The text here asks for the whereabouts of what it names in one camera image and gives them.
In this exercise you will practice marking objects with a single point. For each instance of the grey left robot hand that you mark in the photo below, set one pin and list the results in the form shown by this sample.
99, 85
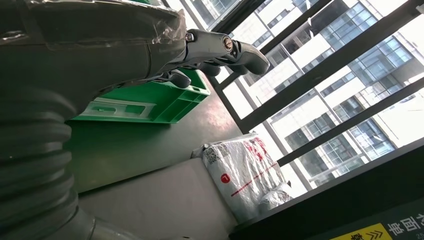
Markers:
82, 49

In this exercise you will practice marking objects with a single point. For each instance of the flat white red-print parcel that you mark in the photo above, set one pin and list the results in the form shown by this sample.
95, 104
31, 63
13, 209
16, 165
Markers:
242, 172

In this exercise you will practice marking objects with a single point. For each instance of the crumpled white red-print parcel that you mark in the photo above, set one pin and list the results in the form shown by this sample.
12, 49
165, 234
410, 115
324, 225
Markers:
275, 198

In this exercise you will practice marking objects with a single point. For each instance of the green plastic crate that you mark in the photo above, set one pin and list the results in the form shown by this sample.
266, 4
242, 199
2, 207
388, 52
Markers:
165, 102

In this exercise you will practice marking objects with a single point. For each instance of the dark green table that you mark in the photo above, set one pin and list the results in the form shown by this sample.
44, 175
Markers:
132, 149

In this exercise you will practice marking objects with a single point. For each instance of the building outside window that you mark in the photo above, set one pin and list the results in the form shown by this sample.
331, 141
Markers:
374, 139

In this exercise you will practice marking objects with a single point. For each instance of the black yellow instruction label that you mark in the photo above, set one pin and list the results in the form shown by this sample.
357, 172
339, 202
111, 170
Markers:
364, 233

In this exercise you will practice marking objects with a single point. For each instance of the dark window frame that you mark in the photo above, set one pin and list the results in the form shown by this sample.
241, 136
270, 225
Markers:
331, 66

